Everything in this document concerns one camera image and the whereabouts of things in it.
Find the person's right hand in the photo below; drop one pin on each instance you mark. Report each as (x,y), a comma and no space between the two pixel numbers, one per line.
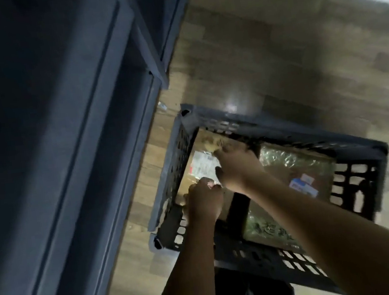
(242,171)

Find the person's left hand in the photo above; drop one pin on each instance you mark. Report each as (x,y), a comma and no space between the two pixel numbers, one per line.
(203,203)

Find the person's left fingers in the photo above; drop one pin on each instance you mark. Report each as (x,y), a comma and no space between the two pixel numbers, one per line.
(210,183)

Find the person's dark trousers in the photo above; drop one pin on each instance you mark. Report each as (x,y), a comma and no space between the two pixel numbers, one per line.
(256,293)

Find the person's right forearm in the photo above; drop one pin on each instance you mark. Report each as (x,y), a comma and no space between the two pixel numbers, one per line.
(334,234)

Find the brown cardboard parcel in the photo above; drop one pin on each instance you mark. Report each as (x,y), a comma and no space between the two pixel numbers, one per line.
(202,166)

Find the tape-wrapped cardboard parcel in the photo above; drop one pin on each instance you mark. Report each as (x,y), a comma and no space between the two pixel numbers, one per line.
(290,168)

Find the dark plastic perforated crate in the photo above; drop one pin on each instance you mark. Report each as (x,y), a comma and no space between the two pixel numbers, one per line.
(357,163)

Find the small scrap of litter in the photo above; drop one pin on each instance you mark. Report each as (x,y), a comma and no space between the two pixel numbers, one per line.
(162,105)

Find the person's left forearm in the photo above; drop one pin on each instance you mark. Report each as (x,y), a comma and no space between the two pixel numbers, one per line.
(191,274)

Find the person's right fingers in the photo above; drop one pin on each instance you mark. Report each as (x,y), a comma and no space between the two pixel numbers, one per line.
(223,170)

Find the dark metal shelf rack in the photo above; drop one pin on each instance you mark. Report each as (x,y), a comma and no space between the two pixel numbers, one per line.
(47,165)

